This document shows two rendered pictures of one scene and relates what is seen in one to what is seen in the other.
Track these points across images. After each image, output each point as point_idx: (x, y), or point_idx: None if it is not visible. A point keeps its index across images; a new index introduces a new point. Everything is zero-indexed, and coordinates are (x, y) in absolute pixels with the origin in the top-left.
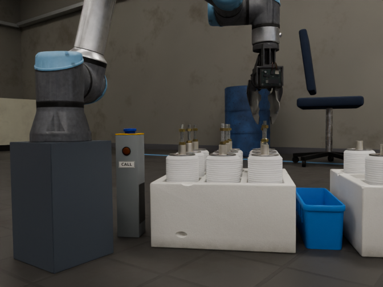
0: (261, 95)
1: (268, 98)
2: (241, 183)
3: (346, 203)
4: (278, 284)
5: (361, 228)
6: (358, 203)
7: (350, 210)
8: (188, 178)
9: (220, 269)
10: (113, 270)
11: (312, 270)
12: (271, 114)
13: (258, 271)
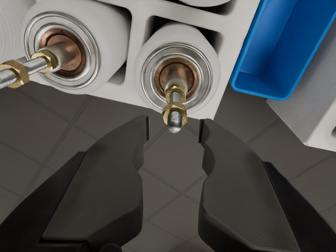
0: (141, 230)
1: (201, 195)
2: (126, 90)
3: (333, 38)
4: (161, 147)
5: (279, 112)
6: (298, 116)
7: (311, 68)
8: (18, 58)
9: (118, 116)
10: (24, 109)
11: (198, 126)
12: (206, 139)
13: (151, 125)
